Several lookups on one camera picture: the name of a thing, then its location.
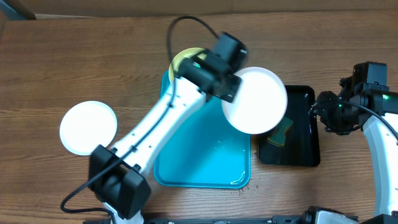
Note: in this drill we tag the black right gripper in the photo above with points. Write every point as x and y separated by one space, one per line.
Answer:
319 108

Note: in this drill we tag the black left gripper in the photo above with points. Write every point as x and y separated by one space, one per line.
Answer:
231 96

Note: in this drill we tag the white plate with stain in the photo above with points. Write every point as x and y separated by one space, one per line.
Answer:
260 102

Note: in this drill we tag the light green plate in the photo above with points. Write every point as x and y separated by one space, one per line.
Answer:
187 53

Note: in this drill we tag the green yellow sponge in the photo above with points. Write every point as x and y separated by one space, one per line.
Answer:
278 134

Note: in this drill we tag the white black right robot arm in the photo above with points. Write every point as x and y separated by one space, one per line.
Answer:
367 104

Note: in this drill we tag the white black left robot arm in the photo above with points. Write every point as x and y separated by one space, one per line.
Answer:
117 176

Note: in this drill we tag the black rectangular water tray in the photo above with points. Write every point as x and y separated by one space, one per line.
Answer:
301 145

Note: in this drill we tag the dark object in corner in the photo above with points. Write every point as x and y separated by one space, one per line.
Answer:
16 10

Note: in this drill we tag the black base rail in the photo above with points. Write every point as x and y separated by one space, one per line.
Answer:
277 219

